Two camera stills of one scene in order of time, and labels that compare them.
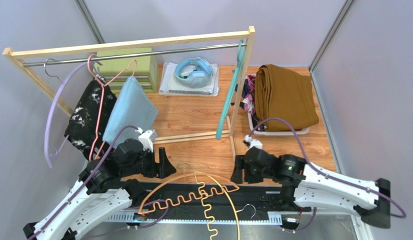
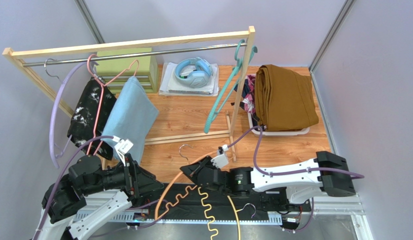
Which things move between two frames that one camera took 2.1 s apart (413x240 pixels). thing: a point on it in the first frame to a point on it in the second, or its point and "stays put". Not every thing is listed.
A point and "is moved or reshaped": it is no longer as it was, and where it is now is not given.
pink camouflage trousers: x=248 y=99 stays put
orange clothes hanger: x=193 y=194 is moved or reshaped
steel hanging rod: x=135 y=54 stays put
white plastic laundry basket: x=265 y=132 stays put
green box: x=144 y=69 stays put
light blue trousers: x=132 y=106 stays put
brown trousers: x=281 y=93 stays put
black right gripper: x=244 y=167 to x=212 y=175
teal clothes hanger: x=230 y=88 is moved or reshaped
